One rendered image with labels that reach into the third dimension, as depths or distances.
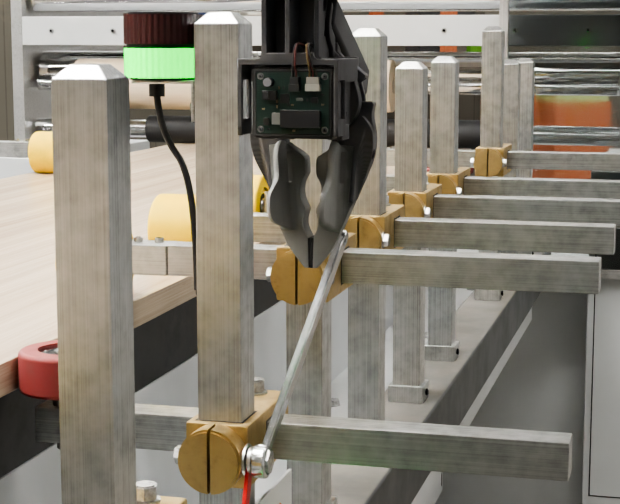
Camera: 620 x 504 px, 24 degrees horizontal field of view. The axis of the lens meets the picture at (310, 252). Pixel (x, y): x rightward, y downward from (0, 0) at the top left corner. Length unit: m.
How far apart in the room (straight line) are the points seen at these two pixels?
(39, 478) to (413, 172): 0.71
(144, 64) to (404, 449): 0.35
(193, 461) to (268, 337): 0.86
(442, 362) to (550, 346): 1.47
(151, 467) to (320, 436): 0.45
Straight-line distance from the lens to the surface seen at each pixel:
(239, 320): 1.10
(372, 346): 1.60
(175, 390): 1.62
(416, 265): 1.36
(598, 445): 3.47
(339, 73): 0.97
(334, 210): 1.03
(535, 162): 2.59
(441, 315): 2.09
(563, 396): 3.58
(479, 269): 1.35
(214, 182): 1.09
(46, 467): 1.32
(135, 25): 1.09
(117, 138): 0.86
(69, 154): 0.86
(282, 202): 1.03
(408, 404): 1.86
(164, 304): 1.54
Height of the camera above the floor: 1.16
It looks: 8 degrees down
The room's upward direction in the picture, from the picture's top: straight up
